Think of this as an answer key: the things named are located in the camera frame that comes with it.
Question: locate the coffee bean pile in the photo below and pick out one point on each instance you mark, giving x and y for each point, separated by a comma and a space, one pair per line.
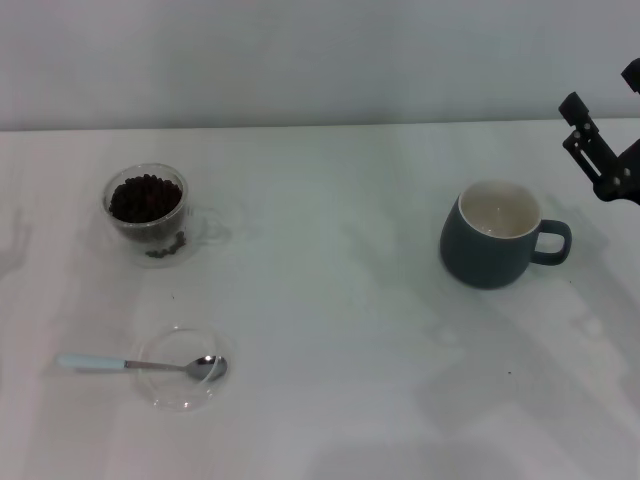
145, 197

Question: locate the clear glass saucer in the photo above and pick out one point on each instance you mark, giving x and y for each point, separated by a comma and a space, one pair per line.
170, 397

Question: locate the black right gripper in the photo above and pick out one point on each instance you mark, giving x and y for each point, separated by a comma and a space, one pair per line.
622, 180

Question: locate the double-walled glass cup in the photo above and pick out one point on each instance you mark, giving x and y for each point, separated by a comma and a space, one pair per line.
197, 227

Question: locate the dark teal ceramic mug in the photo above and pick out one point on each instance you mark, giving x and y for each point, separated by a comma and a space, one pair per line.
475, 260

